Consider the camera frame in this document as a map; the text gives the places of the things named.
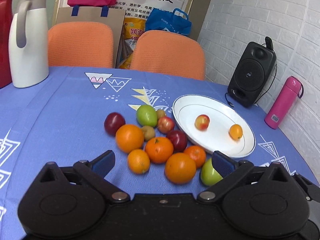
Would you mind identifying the red yellow small apple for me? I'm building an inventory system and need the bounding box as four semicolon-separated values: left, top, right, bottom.
195;114;210;131

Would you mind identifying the brown paper bag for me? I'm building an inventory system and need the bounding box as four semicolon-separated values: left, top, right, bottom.
55;6;125;68

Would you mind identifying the black speaker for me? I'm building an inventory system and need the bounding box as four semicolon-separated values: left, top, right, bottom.
227;36;277;107

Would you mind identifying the brown kiwi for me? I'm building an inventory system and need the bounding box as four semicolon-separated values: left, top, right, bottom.
141;126;156;142

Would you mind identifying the black speaker cable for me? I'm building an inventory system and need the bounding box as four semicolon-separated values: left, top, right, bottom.
224;36;278;108

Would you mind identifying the mandarin with green stem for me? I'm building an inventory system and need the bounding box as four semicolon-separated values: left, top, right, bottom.
144;137;174;164

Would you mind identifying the blue shopping bag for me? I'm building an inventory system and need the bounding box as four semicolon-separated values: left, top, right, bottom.
145;8;192;36

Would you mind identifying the red thermos jug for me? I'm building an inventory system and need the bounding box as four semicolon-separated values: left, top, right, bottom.
0;0;13;88

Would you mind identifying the dark red plum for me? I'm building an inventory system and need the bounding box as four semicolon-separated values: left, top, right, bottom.
104;112;126;137
166;130;188;152

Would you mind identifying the small mandarin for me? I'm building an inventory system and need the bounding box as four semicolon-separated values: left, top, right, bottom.
183;145;206;168

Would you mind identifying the white thermos jug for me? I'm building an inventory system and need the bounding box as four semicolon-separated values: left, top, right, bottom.
9;0;49;88

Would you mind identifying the white round plate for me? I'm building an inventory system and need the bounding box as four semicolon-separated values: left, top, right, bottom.
172;94;256;158

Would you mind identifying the green apple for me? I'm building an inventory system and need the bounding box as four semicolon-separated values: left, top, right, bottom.
200;158;222;186
136;105;158;127

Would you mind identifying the pink thermos bottle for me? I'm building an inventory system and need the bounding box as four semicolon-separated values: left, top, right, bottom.
264;76;304;129

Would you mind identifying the right orange chair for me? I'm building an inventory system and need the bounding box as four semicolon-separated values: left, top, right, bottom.
130;30;205;80

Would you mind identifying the orange chair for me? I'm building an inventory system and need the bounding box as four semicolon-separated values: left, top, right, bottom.
48;22;114;68
130;30;205;80

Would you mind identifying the large front orange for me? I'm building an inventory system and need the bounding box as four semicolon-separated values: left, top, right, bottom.
164;153;196;184

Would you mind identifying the large orange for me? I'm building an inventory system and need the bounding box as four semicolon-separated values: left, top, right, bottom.
164;153;196;184
115;124;144;154

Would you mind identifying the small kiwi behind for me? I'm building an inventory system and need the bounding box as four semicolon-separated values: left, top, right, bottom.
156;109;167;120

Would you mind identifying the left orange chair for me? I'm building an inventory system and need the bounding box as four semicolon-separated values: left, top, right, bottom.
48;22;114;68

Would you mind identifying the yellow snack bag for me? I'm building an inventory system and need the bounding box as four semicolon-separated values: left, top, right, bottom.
118;17;146;69

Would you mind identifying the blue patterned tablecloth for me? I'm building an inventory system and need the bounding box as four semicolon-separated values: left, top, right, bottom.
1;67;319;239

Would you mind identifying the small yellow orange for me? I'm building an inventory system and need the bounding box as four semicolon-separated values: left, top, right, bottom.
228;124;243;141

